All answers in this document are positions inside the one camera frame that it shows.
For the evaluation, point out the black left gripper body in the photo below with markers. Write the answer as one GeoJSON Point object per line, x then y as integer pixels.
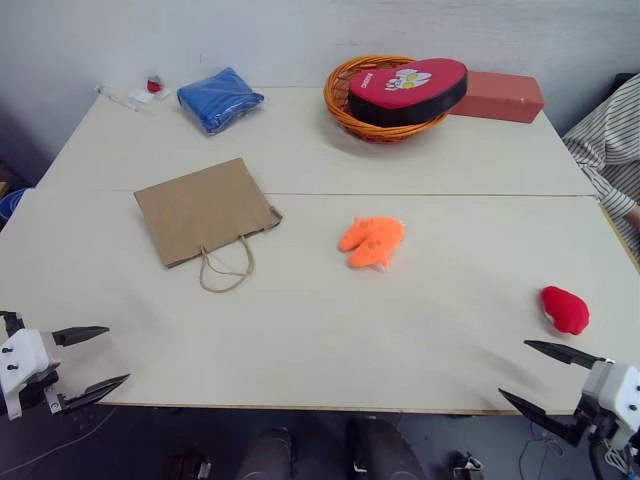
{"type": "Point", "coordinates": [37, 387]}

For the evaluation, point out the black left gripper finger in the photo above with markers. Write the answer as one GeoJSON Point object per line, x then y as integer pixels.
{"type": "Point", "coordinates": [92, 390]}
{"type": "Point", "coordinates": [80, 334]}

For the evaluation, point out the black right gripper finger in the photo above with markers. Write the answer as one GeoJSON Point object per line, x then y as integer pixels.
{"type": "Point", "coordinates": [540, 417]}
{"type": "Point", "coordinates": [565, 353]}

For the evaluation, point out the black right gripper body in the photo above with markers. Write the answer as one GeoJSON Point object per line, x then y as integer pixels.
{"type": "Point", "coordinates": [595, 425]}

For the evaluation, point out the red plush toy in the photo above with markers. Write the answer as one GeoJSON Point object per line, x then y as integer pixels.
{"type": "Point", "coordinates": [565, 310]}

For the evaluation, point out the blue object beside table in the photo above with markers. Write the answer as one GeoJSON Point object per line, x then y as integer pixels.
{"type": "Point", "coordinates": [11, 205]}

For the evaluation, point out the dark rounded shape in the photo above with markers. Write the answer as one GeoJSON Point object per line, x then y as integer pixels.
{"type": "Point", "coordinates": [267, 455]}
{"type": "Point", "coordinates": [382, 450]}

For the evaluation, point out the person in striped shirt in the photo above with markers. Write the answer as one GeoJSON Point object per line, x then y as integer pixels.
{"type": "Point", "coordinates": [607, 140]}

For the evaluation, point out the orange plush toy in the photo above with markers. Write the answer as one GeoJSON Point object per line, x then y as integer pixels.
{"type": "Point", "coordinates": [372, 240]}

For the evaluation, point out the clear plastic pen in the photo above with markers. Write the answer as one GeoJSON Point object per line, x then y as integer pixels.
{"type": "Point", "coordinates": [122, 101]}

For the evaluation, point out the white paper packet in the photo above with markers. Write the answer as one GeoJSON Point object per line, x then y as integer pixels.
{"type": "Point", "coordinates": [140, 95]}

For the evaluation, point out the small red object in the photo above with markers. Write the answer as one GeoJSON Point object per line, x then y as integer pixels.
{"type": "Point", "coordinates": [154, 84]}

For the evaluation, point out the red brick block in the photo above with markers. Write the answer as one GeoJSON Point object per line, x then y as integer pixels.
{"type": "Point", "coordinates": [500, 97]}

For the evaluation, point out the blue folded cloth in plastic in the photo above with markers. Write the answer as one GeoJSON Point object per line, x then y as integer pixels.
{"type": "Point", "coordinates": [217, 100]}

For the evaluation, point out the red heart-shaped box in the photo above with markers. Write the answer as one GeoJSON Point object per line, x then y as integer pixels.
{"type": "Point", "coordinates": [400, 97]}

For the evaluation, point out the orange wicker basket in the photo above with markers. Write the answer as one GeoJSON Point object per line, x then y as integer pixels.
{"type": "Point", "coordinates": [340, 107]}

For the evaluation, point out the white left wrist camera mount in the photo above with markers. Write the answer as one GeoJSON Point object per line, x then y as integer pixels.
{"type": "Point", "coordinates": [22, 357]}

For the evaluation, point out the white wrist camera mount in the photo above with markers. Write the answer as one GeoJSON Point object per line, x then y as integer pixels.
{"type": "Point", "coordinates": [22, 357]}
{"type": "Point", "coordinates": [617, 395]}

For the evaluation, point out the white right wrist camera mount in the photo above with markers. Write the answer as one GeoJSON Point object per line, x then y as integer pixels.
{"type": "Point", "coordinates": [617, 395]}

